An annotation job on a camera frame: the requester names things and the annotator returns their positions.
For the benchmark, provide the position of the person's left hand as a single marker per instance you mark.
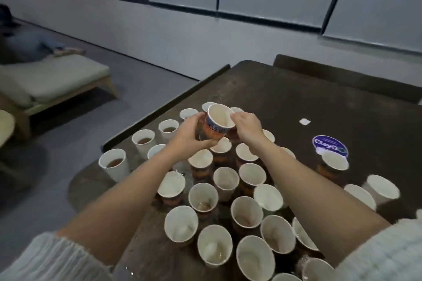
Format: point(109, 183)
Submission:
point(184, 140)

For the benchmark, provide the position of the person's right hand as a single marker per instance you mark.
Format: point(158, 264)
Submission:
point(249, 129)

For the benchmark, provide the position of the orange blue patterned paper cup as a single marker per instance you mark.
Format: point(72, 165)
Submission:
point(217, 123)

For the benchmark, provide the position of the group of paper cups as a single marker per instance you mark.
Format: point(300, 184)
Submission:
point(244, 215)

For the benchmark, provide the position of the person's right forearm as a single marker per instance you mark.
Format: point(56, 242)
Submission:
point(323, 198)

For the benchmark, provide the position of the person's left forearm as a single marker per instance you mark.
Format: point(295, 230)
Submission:
point(118, 218)

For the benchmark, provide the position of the small white paper label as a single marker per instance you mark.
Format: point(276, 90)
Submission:
point(304, 121)

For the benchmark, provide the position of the round blue sticker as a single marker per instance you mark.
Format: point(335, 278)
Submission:
point(329, 144)

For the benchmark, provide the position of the dark wooden table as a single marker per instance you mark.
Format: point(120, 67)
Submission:
point(356, 106)

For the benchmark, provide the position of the dark wooden chair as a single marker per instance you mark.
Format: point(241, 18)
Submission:
point(349, 76)

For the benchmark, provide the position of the beige cushioned lounge chair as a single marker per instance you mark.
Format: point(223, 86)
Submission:
point(56, 76)

